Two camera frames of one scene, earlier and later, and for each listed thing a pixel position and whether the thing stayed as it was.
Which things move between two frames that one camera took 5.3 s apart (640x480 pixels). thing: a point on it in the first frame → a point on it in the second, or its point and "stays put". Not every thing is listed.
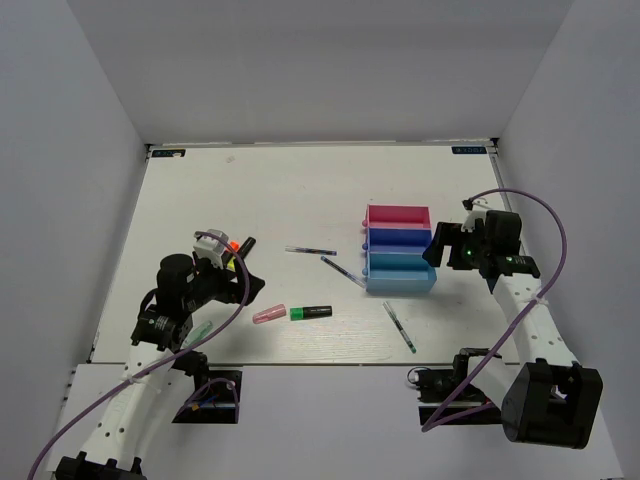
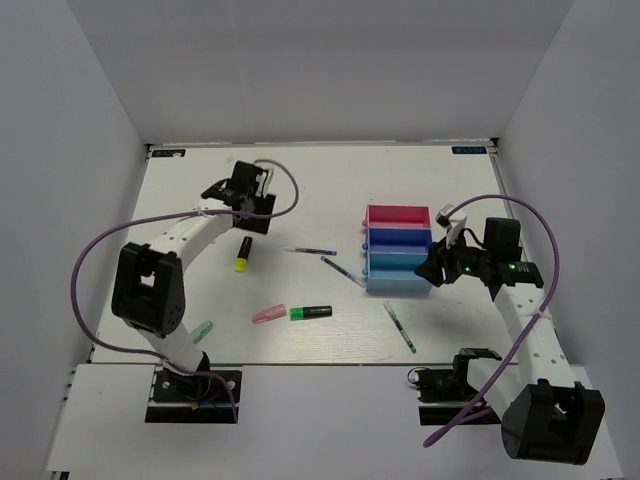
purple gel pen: (306, 250) stays put
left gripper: (231, 289) → (259, 225)
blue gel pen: (344, 272) stays put
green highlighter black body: (310, 312) stays put
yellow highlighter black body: (230, 265) → (244, 252)
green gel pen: (399, 327) stays put
